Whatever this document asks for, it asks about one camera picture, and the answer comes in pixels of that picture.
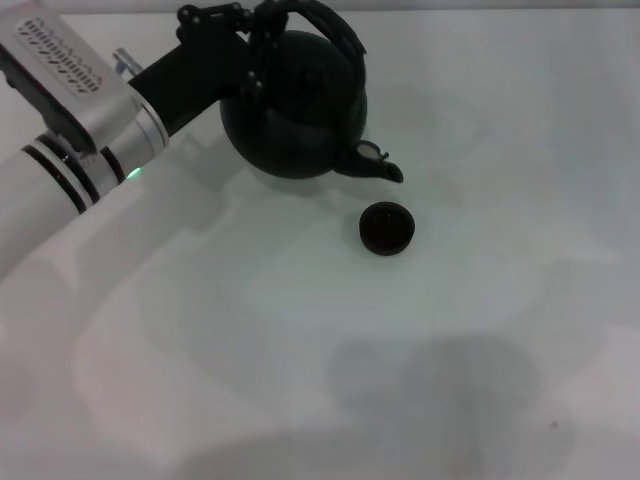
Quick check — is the black round teapot with handle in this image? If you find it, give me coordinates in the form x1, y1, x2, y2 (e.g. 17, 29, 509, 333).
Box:
218, 0, 405, 184

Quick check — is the small dark teacup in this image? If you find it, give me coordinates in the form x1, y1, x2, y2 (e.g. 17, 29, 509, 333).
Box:
358, 200, 417, 257

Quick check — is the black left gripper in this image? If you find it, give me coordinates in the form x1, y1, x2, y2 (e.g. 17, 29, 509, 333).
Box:
126, 0, 290, 138

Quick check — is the silver vented wrist camera box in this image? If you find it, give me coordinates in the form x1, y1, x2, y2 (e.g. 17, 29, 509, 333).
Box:
0, 13, 147, 154

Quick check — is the black cable with silver plug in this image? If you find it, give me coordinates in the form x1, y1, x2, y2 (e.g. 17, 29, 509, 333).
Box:
113, 47, 147, 77

